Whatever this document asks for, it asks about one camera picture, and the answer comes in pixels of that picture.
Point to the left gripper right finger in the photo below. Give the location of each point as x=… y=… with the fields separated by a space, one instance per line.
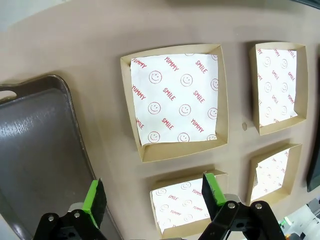
x=212 y=195

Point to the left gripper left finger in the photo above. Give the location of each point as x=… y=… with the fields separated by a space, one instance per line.
x=95 y=200

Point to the brown paper food box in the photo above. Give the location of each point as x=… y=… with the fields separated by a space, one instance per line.
x=295 y=170
x=221 y=180
x=301 y=82
x=150 y=153

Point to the white printed liner paper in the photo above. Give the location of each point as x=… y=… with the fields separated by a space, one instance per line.
x=172 y=100
x=275 y=85
x=270 y=175
x=180 y=205

